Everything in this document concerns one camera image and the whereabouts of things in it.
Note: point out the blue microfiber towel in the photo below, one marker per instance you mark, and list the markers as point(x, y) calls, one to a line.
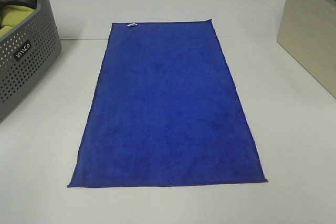
point(165, 112)

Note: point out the grey perforated laundry basket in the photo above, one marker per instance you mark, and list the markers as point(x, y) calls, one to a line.
point(27, 53)

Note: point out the beige storage bin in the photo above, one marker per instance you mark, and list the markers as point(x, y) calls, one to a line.
point(307, 33)

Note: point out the yellow-green towel in basket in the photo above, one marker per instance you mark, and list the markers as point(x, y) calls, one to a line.
point(12, 16)

